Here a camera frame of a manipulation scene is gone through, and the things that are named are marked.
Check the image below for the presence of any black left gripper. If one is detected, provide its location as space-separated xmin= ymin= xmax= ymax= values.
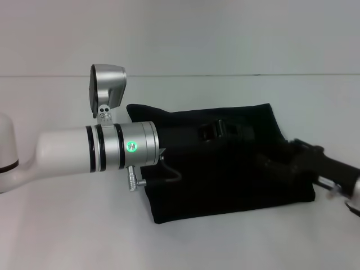
xmin=156 ymin=119 xmax=255 ymax=154

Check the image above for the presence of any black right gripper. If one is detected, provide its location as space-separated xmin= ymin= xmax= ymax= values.
xmin=254 ymin=137 xmax=360 ymax=195

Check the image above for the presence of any black T-shirt with FREE print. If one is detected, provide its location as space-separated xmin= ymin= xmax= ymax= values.
xmin=125 ymin=102 xmax=316 ymax=225

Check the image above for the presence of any silver right wrist connector plug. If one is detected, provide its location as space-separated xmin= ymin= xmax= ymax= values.
xmin=317 ymin=175 xmax=343 ymax=199

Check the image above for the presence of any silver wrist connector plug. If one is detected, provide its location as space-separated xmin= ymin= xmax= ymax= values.
xmin=127 ymin=165 xmax=147 ymax=193
xmin=317 ymin=175 xmax=343 ymax=199

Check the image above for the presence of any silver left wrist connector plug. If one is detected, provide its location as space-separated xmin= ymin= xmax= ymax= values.
xmin=127 ymin=165 xmax=147 ymax=193

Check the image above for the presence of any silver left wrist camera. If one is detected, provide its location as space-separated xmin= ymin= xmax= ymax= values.
xmin=89 ymin=64 xmax=127 ymax=125

